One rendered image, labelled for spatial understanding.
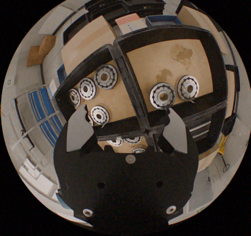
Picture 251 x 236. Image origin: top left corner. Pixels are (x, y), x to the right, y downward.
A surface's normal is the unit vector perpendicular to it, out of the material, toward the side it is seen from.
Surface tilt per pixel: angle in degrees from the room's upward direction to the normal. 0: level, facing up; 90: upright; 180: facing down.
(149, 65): 0
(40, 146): 90
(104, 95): 0
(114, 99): 0
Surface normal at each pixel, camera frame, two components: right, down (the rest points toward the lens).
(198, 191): -0.33, -0.89
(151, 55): -0.20, 0.40
